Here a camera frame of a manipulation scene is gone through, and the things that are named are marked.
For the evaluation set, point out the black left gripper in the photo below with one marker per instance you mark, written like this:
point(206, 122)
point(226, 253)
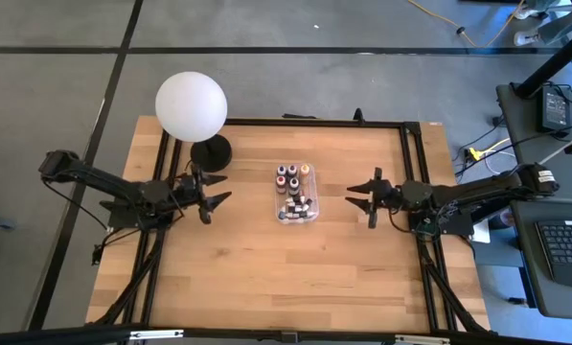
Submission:
point(185, 191)

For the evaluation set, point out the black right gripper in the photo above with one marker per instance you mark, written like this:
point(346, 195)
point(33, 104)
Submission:
point(388, 194)

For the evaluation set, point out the clear plastic bin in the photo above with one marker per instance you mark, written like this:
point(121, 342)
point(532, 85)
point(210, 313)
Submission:
point(313, 189)

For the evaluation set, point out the small dark dropper bottle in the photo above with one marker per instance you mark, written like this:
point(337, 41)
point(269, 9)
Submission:
point(309, 203)
point(301, 209)

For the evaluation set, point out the small pink-label dropper bottle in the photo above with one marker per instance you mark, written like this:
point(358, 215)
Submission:
point(302, 197)

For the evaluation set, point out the large yellow food coloring bottle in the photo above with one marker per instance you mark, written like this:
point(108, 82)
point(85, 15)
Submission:
point(304, 170)

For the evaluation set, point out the large red food coloring bottle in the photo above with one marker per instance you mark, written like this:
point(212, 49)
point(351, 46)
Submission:
point(281, 182)

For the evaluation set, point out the large black food coloring bottle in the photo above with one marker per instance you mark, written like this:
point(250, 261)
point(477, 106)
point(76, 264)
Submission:
point(293, 183)

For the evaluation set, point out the large purple food coloring bottle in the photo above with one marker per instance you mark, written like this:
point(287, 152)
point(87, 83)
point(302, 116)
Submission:
point(292, 170)

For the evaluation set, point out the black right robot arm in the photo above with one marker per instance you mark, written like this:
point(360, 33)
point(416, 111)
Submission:
point(482, 189)

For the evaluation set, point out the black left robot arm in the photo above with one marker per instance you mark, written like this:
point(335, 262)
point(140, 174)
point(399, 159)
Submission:
point(113, 182)

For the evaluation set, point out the upright black clamp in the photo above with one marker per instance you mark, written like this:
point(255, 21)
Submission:
point(359, 116)

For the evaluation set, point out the white globe table lamp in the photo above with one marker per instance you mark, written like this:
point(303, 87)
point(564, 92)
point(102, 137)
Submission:
point(189, 105)

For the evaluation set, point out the flat black clamp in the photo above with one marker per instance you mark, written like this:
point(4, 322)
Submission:
point(300, 116)

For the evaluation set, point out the white paper sheet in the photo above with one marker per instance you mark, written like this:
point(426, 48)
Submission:
point(482, 235)

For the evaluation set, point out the dark round cup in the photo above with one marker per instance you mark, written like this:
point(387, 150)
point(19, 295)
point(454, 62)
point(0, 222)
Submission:
point(506, 218)

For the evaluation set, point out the grey side desk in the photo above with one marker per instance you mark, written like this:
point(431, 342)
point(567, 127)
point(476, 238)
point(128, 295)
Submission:
point(520, 120)

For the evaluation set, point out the black floor plug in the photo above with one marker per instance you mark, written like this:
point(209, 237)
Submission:
point(515, 301)

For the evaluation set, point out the black power adapter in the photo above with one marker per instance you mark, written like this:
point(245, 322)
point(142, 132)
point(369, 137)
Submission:
point(555, 108)

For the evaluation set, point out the black beam with silver brackets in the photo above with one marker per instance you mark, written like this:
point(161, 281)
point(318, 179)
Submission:
point(51, 336)

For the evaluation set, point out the person's foot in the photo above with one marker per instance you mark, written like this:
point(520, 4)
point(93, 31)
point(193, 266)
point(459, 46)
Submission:
point(525, 13)
point(525, 37)

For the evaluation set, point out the black diagonal desk leg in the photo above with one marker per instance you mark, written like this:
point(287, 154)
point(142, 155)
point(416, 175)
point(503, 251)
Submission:
point(554, 64)

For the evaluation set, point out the person's leg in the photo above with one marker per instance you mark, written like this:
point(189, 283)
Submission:
point(556, 31)

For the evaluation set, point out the black aluminium table frame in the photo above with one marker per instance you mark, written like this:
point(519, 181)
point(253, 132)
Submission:
point(314, 123)

